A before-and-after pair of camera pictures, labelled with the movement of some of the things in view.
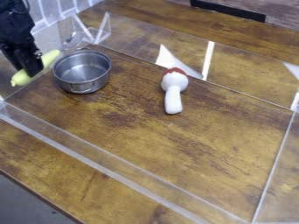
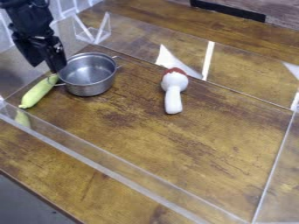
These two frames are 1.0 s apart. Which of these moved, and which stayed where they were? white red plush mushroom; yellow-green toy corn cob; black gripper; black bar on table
Moved: yellow-green toy corn cob; black gripper
Stayed: black bar on table; white red plush mushroom
